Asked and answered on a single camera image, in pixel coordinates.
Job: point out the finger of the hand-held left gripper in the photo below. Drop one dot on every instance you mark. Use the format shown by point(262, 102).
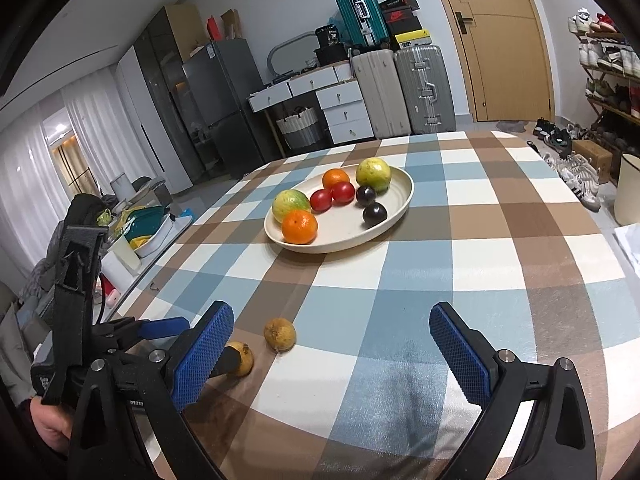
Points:
point(222, 360)
point(162, 328)

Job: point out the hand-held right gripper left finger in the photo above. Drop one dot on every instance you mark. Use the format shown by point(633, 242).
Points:
point(205, 355)

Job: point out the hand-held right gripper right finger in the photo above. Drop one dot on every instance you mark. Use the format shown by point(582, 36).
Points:
point(460, 360)

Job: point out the brown passion fruit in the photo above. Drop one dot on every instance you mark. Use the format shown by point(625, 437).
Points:
point(279, 334)
point(242, 360)

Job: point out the large orange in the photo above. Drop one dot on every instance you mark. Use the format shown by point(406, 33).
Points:
point(299, 226)

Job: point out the dark purple plum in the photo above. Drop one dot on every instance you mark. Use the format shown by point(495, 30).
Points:
point(374, 214)
point(365, 195)

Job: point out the large yellow guava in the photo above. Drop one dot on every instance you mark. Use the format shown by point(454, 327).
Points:
point(290, 204)

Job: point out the cream round plate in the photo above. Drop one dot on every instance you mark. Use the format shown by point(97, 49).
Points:
point(345, 227)

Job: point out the red tomato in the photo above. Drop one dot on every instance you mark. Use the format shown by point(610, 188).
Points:
point(343, 193)
point(320, 200)

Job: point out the person's left hand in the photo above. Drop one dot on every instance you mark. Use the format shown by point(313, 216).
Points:
point(50, 422)

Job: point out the black backpack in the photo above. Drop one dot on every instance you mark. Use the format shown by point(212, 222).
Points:
point(82, 212)

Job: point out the white tray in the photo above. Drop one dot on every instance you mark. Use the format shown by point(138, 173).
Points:
point(165, 237)

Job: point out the green bag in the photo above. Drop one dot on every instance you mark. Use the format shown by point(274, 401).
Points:
point(145, 222)

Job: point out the checked tablecloth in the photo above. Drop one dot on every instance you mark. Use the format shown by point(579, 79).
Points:
point(500, 260)

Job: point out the white trash bin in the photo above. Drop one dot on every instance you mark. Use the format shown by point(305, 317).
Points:
point(121, 186)

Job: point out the white curtains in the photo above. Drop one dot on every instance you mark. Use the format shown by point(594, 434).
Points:
point(100, 135)

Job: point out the white tall cabinet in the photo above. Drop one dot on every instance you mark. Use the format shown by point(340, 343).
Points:
point(145, 120)

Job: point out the green yellow guava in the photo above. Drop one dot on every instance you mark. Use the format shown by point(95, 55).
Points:
point(372, 174)

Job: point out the small orange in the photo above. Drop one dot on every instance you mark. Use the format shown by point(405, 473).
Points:
point(335, 179)

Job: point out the group of sneakers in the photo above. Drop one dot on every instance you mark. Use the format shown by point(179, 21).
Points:
point(570, 167)

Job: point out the dark glass cabinet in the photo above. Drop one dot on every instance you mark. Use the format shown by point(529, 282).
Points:
point(160, 75)

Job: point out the grey refrigerator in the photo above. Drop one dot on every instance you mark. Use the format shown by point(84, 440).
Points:
point(225, 105)

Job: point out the white bucket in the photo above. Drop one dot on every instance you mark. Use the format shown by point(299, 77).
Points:
point(627, 190)

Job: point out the small cardboard box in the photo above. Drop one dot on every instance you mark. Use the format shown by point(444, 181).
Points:
point(592, 160)

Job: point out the silver suitcase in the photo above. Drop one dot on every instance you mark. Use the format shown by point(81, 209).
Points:
point(425, 90)

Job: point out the white drawer cabinet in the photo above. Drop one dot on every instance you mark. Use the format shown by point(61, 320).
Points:
point(346, 110)

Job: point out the large cardboard box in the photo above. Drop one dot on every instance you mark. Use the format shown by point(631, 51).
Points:
point(185, 30)

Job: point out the beige suitcase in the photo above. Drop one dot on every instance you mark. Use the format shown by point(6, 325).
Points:
point(375, 95)

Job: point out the white desk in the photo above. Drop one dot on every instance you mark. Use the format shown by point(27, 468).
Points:
point(300, 86)

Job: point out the wooden door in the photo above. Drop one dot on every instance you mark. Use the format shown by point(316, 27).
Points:
point(500, 50)

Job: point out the black yellow shoe box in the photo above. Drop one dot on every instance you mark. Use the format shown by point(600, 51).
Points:
point(412, 39)

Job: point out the wooden shoe rack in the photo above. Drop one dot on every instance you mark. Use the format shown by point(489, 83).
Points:
point(612, 70)

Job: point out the black printed bag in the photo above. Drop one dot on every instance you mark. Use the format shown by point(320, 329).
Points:
point(328, 36)

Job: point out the black shoe box red logo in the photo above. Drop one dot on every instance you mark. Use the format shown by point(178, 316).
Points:
point(397, 6)

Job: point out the teal suitcase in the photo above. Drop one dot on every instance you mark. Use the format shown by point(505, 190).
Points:
point(359, 12)

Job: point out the grey tube frame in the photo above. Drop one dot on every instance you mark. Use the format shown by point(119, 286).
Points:
point(290, 42)

